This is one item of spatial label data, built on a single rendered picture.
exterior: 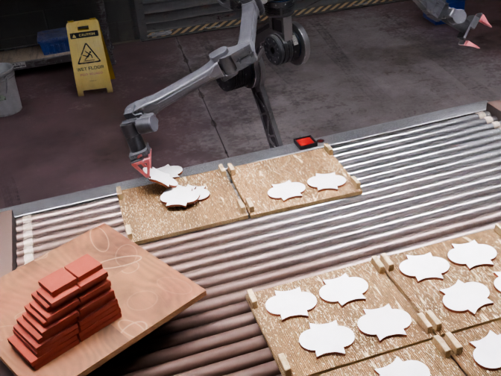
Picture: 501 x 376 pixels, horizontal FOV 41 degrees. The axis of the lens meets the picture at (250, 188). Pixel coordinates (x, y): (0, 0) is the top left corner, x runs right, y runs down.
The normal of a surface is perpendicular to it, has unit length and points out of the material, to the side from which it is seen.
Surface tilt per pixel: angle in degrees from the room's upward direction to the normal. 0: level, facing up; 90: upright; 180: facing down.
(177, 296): 0
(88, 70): 77
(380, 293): 0
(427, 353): 0
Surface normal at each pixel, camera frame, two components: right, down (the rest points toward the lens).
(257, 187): -0.08, -0.85
